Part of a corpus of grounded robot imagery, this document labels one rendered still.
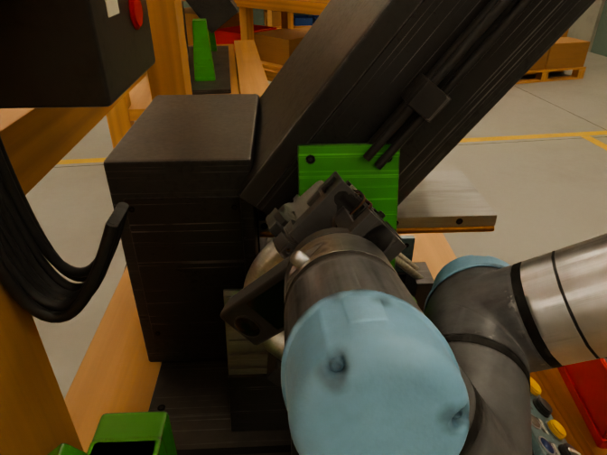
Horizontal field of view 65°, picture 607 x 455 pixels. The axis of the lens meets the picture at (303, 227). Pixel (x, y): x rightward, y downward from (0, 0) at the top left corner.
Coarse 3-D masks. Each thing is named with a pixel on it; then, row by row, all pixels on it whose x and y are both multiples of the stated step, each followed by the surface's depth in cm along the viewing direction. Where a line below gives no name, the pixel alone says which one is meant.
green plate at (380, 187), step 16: (304, 144) 53; (320, 144) 53; (336, 144) 53; (352, 144) 53; (368, 144) 53; (384, 144) 53; (304, 160) 53; (320, 160) 53; (336, 160) 53; (352, 160) 53; (304, 176) 54; (320, 176) 54; (352, 176) 54; (368, 176) 54; (384, 176) 54; (368, 192) 54; (384, 192) 55; (384, 208) 55
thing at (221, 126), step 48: (192, 96) 82; (240, 96) 82; (144, 144) 62; (192, 144) 62; (240, 144) 62; (144, 192) 60; (192, 192) 60; (144, 240) 63; (192, 240) 63; (240, 240) 63; (144, 288) 67; (192, 288) 67; (240, 288) 68; (144, 336) 72; (192, 336) 72
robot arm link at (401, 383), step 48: (336, 288) 23; (384, 288) 23; (288, 336) 22; (336, 336) 19; (384, 336) 18; (432, 336) 20; (288, 384) 20; (336, 384) 18; (384, 384) 18; (432, 384) 18; (336, 432) 18; (384, 432) 18; (432, 432) 18
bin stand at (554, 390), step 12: (540, 372) 87; (552, 372) 86; (540, 384) 87; (552, 384) 84; (564, 384) 84; (552, 396) 83; (564, 396) 81; (552, 408) 83; (564, 408) 80; (576, 408) 79; (564, 420) 80; (576, 420) 77; (576, 432) 76; (588, 432) 75; (576, 444) 76; (588, 444) 74
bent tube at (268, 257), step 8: (272, 240) 53; (264, 248) 53; (272, 248) 52; (264, 256) 53; (272, 256) 52; (280, 256) 52; (256, 264) 53; (264, 264) 53; (272, 264) 53; (248, 272) 54; (256, 272) 53; (264, 272) 53; (248, 280) 54; (280, 336) 56; (264, 344) 55; (272, 344) 55; (280, 344) 55; (272, 352) 56; (280, 352) 56
